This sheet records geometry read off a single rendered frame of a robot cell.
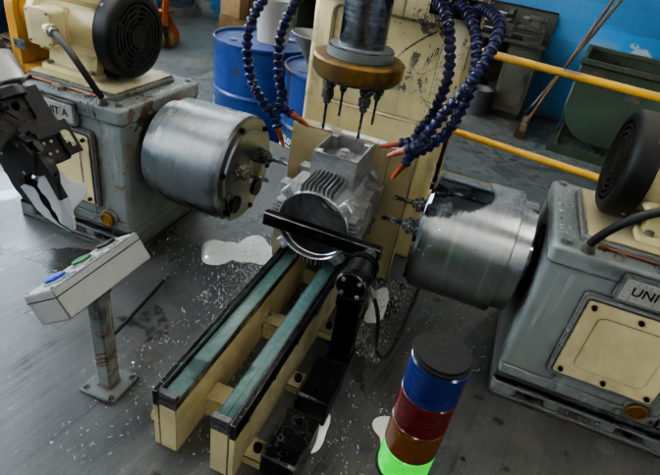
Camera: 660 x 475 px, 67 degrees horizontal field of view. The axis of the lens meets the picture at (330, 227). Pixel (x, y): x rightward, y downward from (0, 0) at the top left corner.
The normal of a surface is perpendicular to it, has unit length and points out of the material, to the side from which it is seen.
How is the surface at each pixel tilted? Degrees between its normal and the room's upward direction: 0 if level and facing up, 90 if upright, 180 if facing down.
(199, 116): 21
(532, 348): 90
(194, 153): 58
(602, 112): 87
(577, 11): 90
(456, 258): 77
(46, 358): 0
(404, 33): 90
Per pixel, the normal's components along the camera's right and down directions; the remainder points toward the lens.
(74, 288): 0.85, -0.21
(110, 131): -0.36, 0.45
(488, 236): -0.18, -0.18
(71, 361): 0.15, -0.84
